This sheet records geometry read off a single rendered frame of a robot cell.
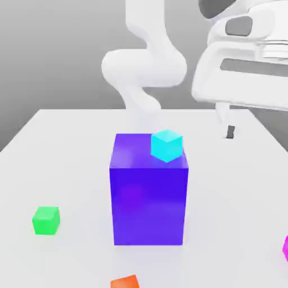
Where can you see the small green cube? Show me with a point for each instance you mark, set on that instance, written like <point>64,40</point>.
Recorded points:
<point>46,221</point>

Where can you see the small magenta cube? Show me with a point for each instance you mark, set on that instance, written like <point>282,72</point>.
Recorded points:
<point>286,247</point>

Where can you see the small orange cube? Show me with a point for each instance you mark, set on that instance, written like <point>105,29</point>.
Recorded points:
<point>124,282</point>

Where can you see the large purple box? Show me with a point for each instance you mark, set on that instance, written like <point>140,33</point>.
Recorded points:
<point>148,202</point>

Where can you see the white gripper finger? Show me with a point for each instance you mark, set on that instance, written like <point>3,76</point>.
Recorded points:
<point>223,114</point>

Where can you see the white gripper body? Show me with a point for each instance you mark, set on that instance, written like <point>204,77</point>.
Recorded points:
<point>209,87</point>

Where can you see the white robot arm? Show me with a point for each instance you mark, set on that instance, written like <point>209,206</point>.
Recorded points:
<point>146,67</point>

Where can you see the small cyan cube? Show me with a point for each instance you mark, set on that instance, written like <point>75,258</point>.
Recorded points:
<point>166,146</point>

